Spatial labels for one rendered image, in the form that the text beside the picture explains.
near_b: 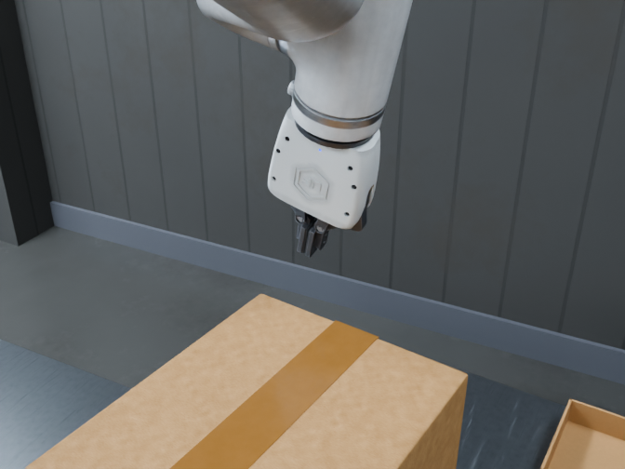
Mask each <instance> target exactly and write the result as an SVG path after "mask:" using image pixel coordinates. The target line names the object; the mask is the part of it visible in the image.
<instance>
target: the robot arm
mask: <svg viewBox="0 0 625 469"><path fill-rule="evenodd" d="M196 2H197V5H198V6H199V8H200V10H201V12H202V13H203V14H204V15H205V16H206V17H207V18H209V19H210V20H212V21H214V22H216V23H217V24H218V25H220V26H222V27H224V28H226V29H227V30H229V31H231V32H233V33H235V34H238V35H241V36H243V37H244V38H246V39H249V40H251V41H253V42H256V43H258V44H261V45H263V46H265V47H268V48H271V49H273V50H276V51H279V52H281V53H283V54H285V55H287V56H288V57H289V58H290V59H292V60H293V62H294V64H295V66H296V76H295V81H294V80H293V81H292V82H291V83H290V84H289V86H288V89H287V94H289V95H291V96H292V104H291V107H290V108H289V109H288V110H287V112H286V115H285V118H284V120H283V123H282V126H281V127H280V130H279V134H278V137H277V140H276V143H275V146H274V150H273V157H272V161H271V165H270V170H269V176H268V188H269V190H270V191H271V193H272V194H273V195H275V196H276V197H277V198H279V199H281V200H283V201H284V202H286V203H288V204H289V205H290V206H291V207H292V208H293V210H294V211H295V220H296V222H297V223H298V224H299V226H298V231H297V239H298V240H299V243H298V249H297V252H299V253H304V254H305V256H307V257H309V258H310V257H311V256H312V255H313V253H314V252H315V251H316V250H317V249H319V250H321V249H322V248H323V247H324V246H325V244H326V241H327V237H328V233H329V230H332V229H336V228H340V229H350V230H354V231H356V232H361V231H362V230H363V228H364V227H365V226H366V223H367V221H366V208H368V207H369V206H370V204H371V202H372V199H373V195H374V192H375V188H376V183H377V177H378V172H379V155H380V132H379V128H380V125H381V122H382V118H383V115H384V111H385V107H386V103H387V99H388V96H389V92H390V89H391V85H392V79H393V75H394V71H395V67H396V63H397V60H398V56H399V52H400V49H401V45H402V42H403V38H404V34H405V30H406V24H407V20H408V16H409V13H410V9H411V6H412V2H413V0H196Z"/></svg>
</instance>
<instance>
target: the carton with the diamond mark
mask: <svg viewBox="0 0 625 469"><path fill-rule="evenodd" d="M467 382H468V374H467V373H465V372H462V371H460V370H457V369H455V368H451V367H449V366H446V365H444V364H441V363H439V362H436V361H434V360H431V359H429V358H427V357H424V356H422V355H418V354H415V353H412V352H410V351H407V350H406V349H403V348H401V347H398V346H396V345H393V344H390V343H388V342H385V341H382V340H380V339H379V337H378V336H376V335H373V334H370V333H368V332H365V331H363V330H361V329H358V328H354V327H352V326H349V325H347V324H344V323H341V322H339V321H337V320H335V321H331V320H329V319H326V318H323V317H321V316H319V315H315V314H313V313H310V312H308V311H305V310H302V309H300V308H298V307H296V306H293V305H291V304H288V303H285V302H283V301H279V300H277V299H275V298H272V297H269V296H267V295H264V294H260V295H259V296H257V297H256V298H255V299H253V300H252V301H250V302H249V303H247V304H246V305H245V306H243V307H242V308H241V309H239V310H238V311H237V312H235V313H234V314H232V315H231V316H229V317H228V318H227V319H225V320H224V321H223V322H221V323H220V324H219V325H217V326H216V327H215V328H213V329H211V330H210V331H209V332H208V333H207V334H206V335H204V336H203V337H202V338H200V339H199V340H198V341H196V342H194V343H193V344H192V345H190V346H189V347H188V348H186V349H185V350H184V351H182V352H181V353H180V354H178V355H177V356H175V357H174V358H172V359H171V360H170V361H168V362H167V363H166V364H164V365H163V366H162V367H161V368H160V369H158V370H157V371H155V372H154V373H153V374H151V375H150V376H149V377H147V378H146V379H145V380H143V381H142V382H140V383H139V384H138V385H136V386H135V387H133V388H132V389H131V390H129V391H128V392H127V393H125V394H124V395H122V396H121V397H120V398H118V399H117V400H115V401H114V402H113V403H112V404H111V405H110V406H108V407H107V408H106V409H104V410H103V411H101V412H100V413H99V414H97V415H96V416H94V417H93V418H92V419H90V420H89V421H88V422H86V423H85V424H83V425H82V426H81V427H79V428H78V429H76V430H75V431H74V432H72V433H71V434H70V435H68V436H67V437H65V438H64V439H63V440H61V441H60V443H58V444H57V445H55V446H54V447H53V448H51V449H50V450H48V451H47V452H46V453H44V454H43V455H42V456H40V457H39V458H37V459H36V460H35V461H33V462H32V463H30V464H29V465H28V466H26V467H25V469H456V467H457V459H458V453H459V440H460V432H461V425H462V418H463V411H464V404H465V396H466V390H467Z"/></svg>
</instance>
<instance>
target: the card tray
mask: <svg viewBox="0 0 625 469"><path fill-rule="evenodd" d="M540 469H625V417H623V416H620V415H618V414H615V413H612V412H609V411H606V410H603V409H599V408H597V407H594V406H591V405H588V404H585V403H582V402H579V401H577V400H574V399H571V398H569V401H568V403H567V405H566V408H565V412H564V414H563V416H562V419H561V421H560V422H559V425H558V427H557V430H556V432H555V434H554V437H553V439H552V442H551V444H550V447H549V449H548V451H547V454H546V456H545V459H544V461H543V463H542V465H541V467H540Z"/></svg>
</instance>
